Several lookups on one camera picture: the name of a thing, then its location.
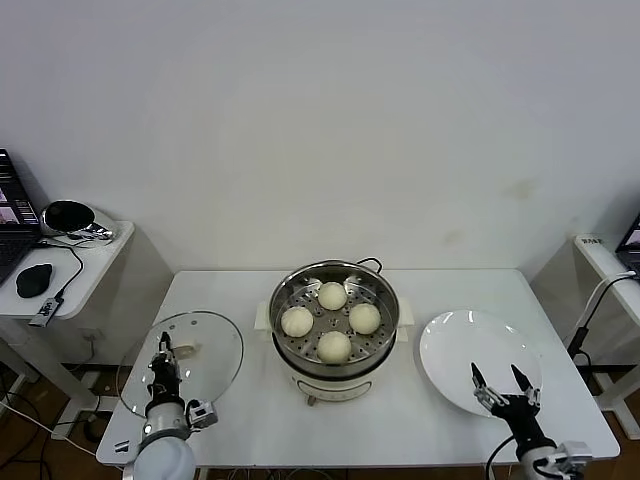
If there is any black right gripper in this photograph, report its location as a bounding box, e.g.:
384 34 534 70
469 362 556 451

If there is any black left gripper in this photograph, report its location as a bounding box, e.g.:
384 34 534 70
149 330 184 407

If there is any round glass pot lid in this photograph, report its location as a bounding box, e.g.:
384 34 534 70
119 309 246 417

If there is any white steamed baozi bun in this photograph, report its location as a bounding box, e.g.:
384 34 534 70
348 302 383 335
318 280 348 310
317 329 352 365
281 305 315 338

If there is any white side table beige cover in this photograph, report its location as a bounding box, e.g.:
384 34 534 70
0 219 175 426

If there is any perforated stainless steamer basket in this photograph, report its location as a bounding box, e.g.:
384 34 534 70
269 258 401 369

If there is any white round plate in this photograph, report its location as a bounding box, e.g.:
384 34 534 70
419 309 544 419

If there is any black power adapter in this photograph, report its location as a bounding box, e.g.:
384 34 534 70
569 327 594 355

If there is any grey usb dongle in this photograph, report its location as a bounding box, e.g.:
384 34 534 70
29 294 67 327

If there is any shiny chrome helmet-shaped object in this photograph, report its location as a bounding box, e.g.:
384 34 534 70
40 198 119 243

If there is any black computer mouse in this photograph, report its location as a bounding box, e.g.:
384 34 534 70
16 262 55 300

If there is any open black laptop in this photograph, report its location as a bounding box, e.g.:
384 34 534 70
0 147 44 289

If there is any small dark open laptop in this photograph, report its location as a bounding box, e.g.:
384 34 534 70
615 212 640 274

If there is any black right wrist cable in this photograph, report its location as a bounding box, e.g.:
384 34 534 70
485 433 521 480

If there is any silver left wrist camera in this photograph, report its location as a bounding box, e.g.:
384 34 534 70
185 398 220 430

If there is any thin black dongle cable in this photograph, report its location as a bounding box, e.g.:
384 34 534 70
37 239 85 301

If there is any white charger cable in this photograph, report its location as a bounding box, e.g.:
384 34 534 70
582 269 639 331

